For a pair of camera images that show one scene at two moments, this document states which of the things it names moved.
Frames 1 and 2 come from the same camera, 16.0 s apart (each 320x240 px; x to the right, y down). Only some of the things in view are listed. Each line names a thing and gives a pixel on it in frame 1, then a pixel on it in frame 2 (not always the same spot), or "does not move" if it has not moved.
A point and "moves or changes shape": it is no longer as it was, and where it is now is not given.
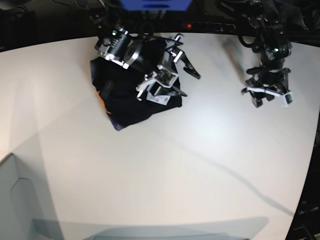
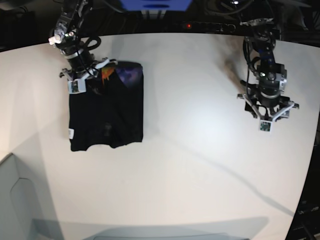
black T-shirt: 116,86 moves or changes shape
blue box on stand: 141,5 does not move
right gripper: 273,82 → 268,104
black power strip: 203,27 does not move
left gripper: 161,81 → 82,65
